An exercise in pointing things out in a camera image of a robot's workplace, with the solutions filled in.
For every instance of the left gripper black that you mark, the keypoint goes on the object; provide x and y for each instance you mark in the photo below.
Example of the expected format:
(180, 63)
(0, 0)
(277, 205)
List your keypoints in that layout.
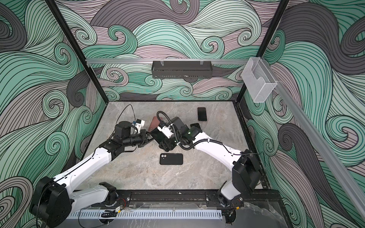
(144, 137)

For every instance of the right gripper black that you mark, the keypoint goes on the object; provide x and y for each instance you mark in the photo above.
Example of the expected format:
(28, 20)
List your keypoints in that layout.
(167, 145)

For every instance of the pink phone case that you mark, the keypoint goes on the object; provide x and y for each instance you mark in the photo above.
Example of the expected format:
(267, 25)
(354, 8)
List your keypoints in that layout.
(202, 114)
(154, 124)

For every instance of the black phone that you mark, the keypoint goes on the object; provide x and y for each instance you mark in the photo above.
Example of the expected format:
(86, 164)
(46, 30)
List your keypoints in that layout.
(171, 159)
(202, 114)
(196, 125)

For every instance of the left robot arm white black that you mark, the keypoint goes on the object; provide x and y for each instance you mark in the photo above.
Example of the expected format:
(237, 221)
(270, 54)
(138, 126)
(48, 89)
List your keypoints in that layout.
(70, 179)

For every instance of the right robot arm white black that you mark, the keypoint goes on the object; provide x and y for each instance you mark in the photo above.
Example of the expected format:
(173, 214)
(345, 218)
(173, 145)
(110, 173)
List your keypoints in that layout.
(245, 167)

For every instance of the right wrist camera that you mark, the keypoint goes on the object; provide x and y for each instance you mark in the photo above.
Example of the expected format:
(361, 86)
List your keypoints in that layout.
(166, 131)

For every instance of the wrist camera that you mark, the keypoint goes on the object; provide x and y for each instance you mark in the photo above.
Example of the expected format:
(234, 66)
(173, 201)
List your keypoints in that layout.
(138, 123)
(166, 131)

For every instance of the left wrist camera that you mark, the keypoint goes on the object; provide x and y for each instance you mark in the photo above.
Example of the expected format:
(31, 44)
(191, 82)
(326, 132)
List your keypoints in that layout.
(138, 123)

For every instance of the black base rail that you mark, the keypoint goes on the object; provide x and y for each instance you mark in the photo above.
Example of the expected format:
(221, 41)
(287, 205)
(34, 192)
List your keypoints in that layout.
(171, 196)

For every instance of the black wall tray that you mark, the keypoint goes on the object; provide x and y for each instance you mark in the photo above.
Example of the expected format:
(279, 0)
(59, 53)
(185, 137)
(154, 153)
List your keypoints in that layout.
(181, 69)

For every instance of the aluminium rail back wall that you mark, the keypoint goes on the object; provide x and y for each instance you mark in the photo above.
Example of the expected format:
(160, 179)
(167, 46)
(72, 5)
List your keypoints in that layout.
(150, 61)

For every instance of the aluminium rail wall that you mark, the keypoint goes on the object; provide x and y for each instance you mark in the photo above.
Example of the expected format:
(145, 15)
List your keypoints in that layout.
(292, 97)
(150, 61)

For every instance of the white slotted cable duct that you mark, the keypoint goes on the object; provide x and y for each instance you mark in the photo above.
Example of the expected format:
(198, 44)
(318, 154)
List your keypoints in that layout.
(150, 214)

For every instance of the clear plastic wall holder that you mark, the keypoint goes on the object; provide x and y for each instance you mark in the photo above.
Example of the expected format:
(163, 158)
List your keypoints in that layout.
(259, 79)

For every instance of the aluminium rail right wall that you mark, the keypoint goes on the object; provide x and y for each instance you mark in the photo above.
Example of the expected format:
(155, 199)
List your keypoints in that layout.
(292, 97)

